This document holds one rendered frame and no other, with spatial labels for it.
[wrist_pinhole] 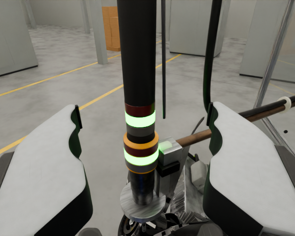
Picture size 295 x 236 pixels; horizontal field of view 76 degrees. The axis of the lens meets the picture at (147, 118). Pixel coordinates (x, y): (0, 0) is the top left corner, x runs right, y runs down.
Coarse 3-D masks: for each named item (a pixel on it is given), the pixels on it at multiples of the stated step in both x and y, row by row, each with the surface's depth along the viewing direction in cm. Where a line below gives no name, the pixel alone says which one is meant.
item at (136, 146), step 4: (124, 136) 23; (156, 136) 23; (124, 140) 22; (128, 140) 22; (152, 140) 22; (156, 140) 22; (128, 144) 22; (132, 144) 22; (136, 144) 22; (140, 144) 21; (144, 144) 22; (148, 144) 22; (152, 144) 22; (136, 148) 21; (140, 148) 21; (144, 148) 21; (136, 172) 23; (144, 172) 23; (148, 172) 24
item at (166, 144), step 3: (165, 141) 26; (168, 141) 26; (159, 144) 26; (162, 144) 26; (165, 144) 26; (168, 144) 26; (171, 144) 26; (159, 147) 25; (162, 147) 25; (165, 147) 25; (168, 147) 25; (159, 156) 26
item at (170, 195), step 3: (171, 189) 57; (171, 192) 57; (165, 195) 54; (168, 195) 56; (171, 195) 58; (168, 198) 55; (171, 198) 59; (165, 201) 55; (168, 201) 54; (165, 204) 55; (168, 204) 57; (165, 207) 56; (165, 210) 57; (165, 213) 57; (180, 225) 47; (162, 234) 43; (165, 234) 44
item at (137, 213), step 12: (168, 156) 25; (180, 156) 26; (156, 168) 26; (168, 168) 25; (156, 180) 28; (168, 180) 28; (156, 192) 29; (168, 192) 29; (120, 204) 28; (132, 204) 28; (156, 204) 28; (132, 216) 26; (144, 216) 26; (156, 216) 27
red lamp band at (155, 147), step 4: (124, 144) 23; (156, 144) 22; (124, 148) 23; (128, 148) 22; (132, 148) 22; (148, 148) 22; (152, 148) 22; (156, 148) 23; (128, 152) 22; (132, 152) 22; (136, 152) 22; (140, 152) 22; (144, 152) 22; (148, 152) 22; (152, 152) 22; (136, 156) 22; (140, 156) 22; (144, 156) 22
